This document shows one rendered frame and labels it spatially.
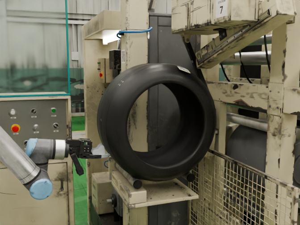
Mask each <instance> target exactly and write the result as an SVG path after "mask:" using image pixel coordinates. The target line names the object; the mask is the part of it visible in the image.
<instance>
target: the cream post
mask: <svg viewBox="0 0 300 225"><path fill-rule="evenodd" d="M120 2H121V25H120V26H121V31H142V30H148V0H120ZM121 50H125V63H122V57H121V73H122V72H123V71H125V70H127V69H129V68H131V67H133V66H136V65H140V64H146V63H148V32H145V33H124V36H121ZM127 134H128V139H129V143H130V145H131V147H132V149H133V150H134V151H139V152H148V90H146V91H145V92H143V93H142V94H141V95H140V96H139V97H138V98H137V100H136V101H135V103H134V104H133V106H132V108H131V110H130V113H129V117H128V121H127ZM123 225H148V206H145V207H139V208H131V209H129V208H128V206H127V205H126V203H125V202H124V201H123Z"/></svg>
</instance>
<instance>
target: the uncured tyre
mask: <svg viewBox="0 0 300 225"><path fill-rule="evenodd" d="M179 67H181V66H179ZM182 68H184V67H182ZM184 69H185V68H184ZM120 74H121V75H118V76H117V77H116V78H115V79H114V80H113V81H112V82H111V83H110V84H109V85H108V87H107V88H106V90H105V91H104V93H103V95H102V97H101V100H100V103H99V107H98V112H97V129H98V134H99V137H100V140H101V142H102V144H103V146H104V148H105V150H106V151H107V153H109V154H110V156H111V157H112V158H113V159H114V161H115V162H116V163H117V164H118V165H119V166H120V167H121V168H122V169H123V170H125V171H126V172H128V173H129V174H131V175H133V176H135V177H137V178H140V179H144V180H148V181H167V180H171V179H175V178H178V177H180V176H182V175H184V174H186V173H188V172H189V171H190V170H192V169H193V168H194V167H195V166H196V165H197V164H198V163H199V162H200V161H201V160H202V159H203V157H204V156H205V155H206V153H207V151H208V150H209V148H210V146H211V143H212V141H213V138H214V134H215V129H216V109H215V105H214V102H213V98H212V96H211V94H210V92H209V90H208V88H207V87H206V85H205V84H204V83H203V82H202V81H201V80H200V79H199V78H198V77H197V76H196V75H195V74H193V73H192V72H191V71H190V73H188V72H185V71H183V70H180V69H179V68H178V65H175V64H170V63H146V64H140V65H136V66H133V67H131V68H129V69H127V70H125V71H123V72H122V73H120ZM122 80H125V81H124V82H123V84H122V85H121V86H120V87H118V86H117V85H118V84H119V83H120V82H121V81H122ZM158 84H163V85H165V86H166V87H167V88H169V89H170V90H171V92H172V93H173V94H174V96H175V97H176V100H177V102H178V105H179V123H178V127H177V129H176V131H175V133H174V135H173V136H172V138H171V139H170V140H169V141H168V142H167V143H166V144H165V145H163V146H162V147H160V148H158V149H156V150H153V151H148V152H139V151H134V150H133V149H132V147H131V145H130V143H129V139H128V134H127V121H128V117H129V113H130V110H131V108H132V106H133V104H134V103H135V101H136V100H137V98H138V97H139V96H140V95H141V94H142V93H143V92H145V91H146V90H147V89H149V88H151V87H153V86H155V85H158ZM100 118H102V123H101V122H100Z"/></svg>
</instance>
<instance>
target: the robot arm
mask: <svg viewBox="0 0 300 225"><path fill-rule="evenodd" d="M69 154H70V157H71V159H72V161H73V164H74V166H75V168H76V169H75V170H76V173H77V174H78V175H79V176H81V175H83V174H84V170H83V168H82V166H81V165H80V163H79V161H78V158H83V159H89V158H91V159H97V158H106V157H108V156H110V154H109V153H105V150H104V146H103V145H102V144H98V146H97V147H96V148H92V142H91V140H90V139H85V138H79V139H78V140H76V139H69V138H67V141H66V142H65V140H54V139H37V138H31V139H29V140H28V141H27V146H26V151H25V152H24V151H23V150H22V149H21V148H20V147H19V146H18V145H17V144H16V143H15V142H14V141H13V139H12V138H11V137H10V136H9V135H8V134H7V133H6V132H5V131H4V130H3V128H2V127H1V126H0V161H1V162H2V163H3V164H4V165H5V166H6V167H7V168H8V169H9V170H10V171H11V172H12V173H13V174H14V175H15V176H16V177H17V178H18V179H19V180H20V181H21V183H22V184H23V185H24V186H25V187H26V188H27V189H28V190H29V193H30V195H31V196H32V197H33V198H34V199H36V200H43V199H46V198H47V197H49V196H50V195H51V193H52V191H53V184H52V182H51V180H50V178H49V175H48V173H47V170H48V161H49V159H60V160H63V159H64V158H68V155H69Z"/></svg>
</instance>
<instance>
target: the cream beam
mask: <svg viewBox="0 0 300 225"><path fill-rule="evenodd" d="M263 1H264V0H228V5H227V16H223V17H219V18H216V0H190V1H188V2H185V3H183V4H180V5H178V6H175V7H173V8H172V9H171V33H172V34H182V33H192V34H194V35H212V34H217V33H219V32H218V31H213V29H217V28H223V29H226V30H227V29H228V28H232V27H236V26H241V25H247V24H252V23H256V22H257V21H258V11H259V4H260V3H261V2H263Z"/></svg>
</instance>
